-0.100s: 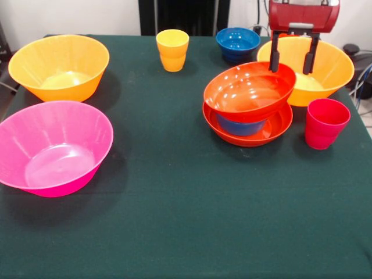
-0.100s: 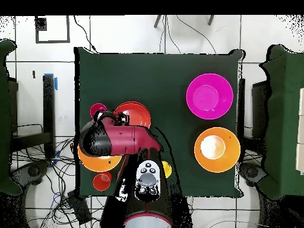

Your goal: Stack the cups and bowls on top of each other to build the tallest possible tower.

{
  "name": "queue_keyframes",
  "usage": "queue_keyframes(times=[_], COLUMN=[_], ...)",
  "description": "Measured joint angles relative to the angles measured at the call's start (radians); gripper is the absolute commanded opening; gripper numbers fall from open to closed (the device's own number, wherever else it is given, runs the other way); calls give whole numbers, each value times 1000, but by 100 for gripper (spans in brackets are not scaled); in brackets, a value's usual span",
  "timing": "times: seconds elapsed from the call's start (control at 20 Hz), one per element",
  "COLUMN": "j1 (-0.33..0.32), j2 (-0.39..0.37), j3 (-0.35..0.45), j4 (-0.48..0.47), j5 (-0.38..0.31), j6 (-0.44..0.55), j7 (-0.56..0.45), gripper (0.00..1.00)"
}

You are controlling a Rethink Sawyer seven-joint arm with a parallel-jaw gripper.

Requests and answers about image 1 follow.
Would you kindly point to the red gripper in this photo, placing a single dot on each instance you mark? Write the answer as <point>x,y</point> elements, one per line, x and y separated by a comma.
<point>302,14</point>

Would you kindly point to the red plastic bowl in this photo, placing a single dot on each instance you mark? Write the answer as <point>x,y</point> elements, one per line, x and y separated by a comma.
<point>247,96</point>
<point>279,125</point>

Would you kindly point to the light blue translucent bowl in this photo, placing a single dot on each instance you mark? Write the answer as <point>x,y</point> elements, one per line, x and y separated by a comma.
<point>241,129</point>

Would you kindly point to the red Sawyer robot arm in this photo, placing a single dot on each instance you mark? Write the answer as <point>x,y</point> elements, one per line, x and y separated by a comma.
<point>329,2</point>

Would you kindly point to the large orange plastic bowl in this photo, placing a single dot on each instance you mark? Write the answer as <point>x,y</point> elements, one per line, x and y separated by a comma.
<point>334,69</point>
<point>40,67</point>

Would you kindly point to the dark blue plastic bowl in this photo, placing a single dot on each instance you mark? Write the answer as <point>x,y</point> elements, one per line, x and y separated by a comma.
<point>236,46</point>

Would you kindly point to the black chair base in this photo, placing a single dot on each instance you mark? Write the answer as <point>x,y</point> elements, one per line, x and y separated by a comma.
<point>351,48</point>

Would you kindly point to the crimson plastic cup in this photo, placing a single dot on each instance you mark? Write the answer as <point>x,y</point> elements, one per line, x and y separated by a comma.
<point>322,130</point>

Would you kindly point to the yellow plastic cup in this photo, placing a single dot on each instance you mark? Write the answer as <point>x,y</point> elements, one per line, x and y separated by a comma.
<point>173,55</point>

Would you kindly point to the dark green tablecloth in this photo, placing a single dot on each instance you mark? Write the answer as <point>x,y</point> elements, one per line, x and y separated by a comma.
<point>186,218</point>

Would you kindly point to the large pink plastic bowl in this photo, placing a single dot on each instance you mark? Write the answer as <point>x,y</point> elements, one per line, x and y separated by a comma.
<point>58,130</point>

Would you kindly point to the black wall plug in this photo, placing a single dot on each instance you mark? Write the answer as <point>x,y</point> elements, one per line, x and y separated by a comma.
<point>257,29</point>

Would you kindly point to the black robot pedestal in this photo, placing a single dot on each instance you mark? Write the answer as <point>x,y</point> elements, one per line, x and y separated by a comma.
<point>189,17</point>

